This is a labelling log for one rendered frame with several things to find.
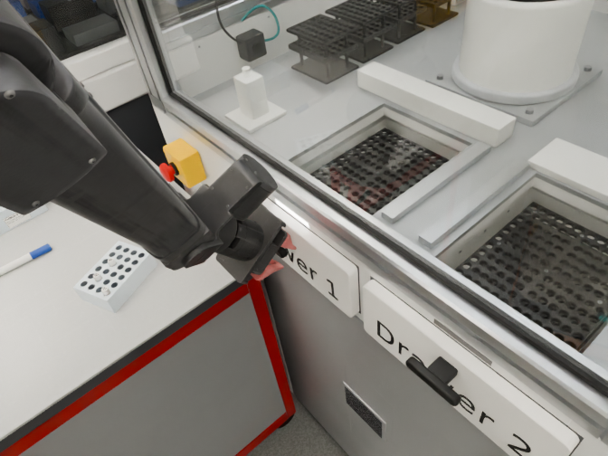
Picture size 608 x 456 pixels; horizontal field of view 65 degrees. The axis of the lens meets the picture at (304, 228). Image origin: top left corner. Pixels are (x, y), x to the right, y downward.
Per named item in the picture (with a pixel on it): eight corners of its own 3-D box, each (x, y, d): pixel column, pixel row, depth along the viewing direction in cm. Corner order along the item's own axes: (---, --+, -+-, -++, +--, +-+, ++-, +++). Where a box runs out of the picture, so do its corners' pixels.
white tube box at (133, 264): (115, 313, 87) (107, 300, 84) (81, 299, 90) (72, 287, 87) (157, 264, 94) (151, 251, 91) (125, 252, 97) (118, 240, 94)
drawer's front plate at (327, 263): (351, 319, 73) (348, 273, 66) (243, 226, 90) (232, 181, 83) (359, 313, 74) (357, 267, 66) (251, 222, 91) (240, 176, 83)
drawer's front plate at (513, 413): (545, 486, 55) (572, 450, 47) (363, 329, 72) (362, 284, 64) (553, 475, 56) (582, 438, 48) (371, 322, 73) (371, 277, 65)
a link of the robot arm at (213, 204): (128, 210, 52) (179, 271, 51) (199, 133, 49) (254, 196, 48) (185, 205, 63) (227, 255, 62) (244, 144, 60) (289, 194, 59)
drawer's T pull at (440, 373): (454, 409, 54) (456, 403, 53) (403, 365, 59) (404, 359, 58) (474, 388, 56) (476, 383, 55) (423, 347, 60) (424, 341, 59)
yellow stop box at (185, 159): (186, 191, 96) (175, 162, 91) (169, 175, 101) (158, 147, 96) (207, 179, 98) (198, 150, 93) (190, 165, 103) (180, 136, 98)
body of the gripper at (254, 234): (289, 225, 65) (256, 210, 59) (248, 286, 66) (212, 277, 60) (261, 203, 69) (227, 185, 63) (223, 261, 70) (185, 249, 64)
